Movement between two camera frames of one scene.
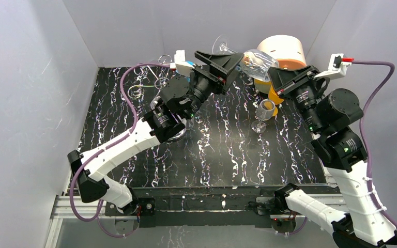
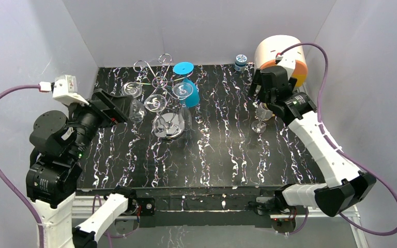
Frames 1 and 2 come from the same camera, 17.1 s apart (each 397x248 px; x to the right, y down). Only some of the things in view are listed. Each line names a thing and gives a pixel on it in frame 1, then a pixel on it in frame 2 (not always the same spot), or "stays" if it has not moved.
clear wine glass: x=255 y=63 → x=133 y=90
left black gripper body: x=215 y=78 → x=106 y=109
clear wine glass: x=265 y=111 stays
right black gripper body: x=294 y=88 → x=265 y=90
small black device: x=337 y=66 → x=290 y=64
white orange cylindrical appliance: x=289 y=50 stays
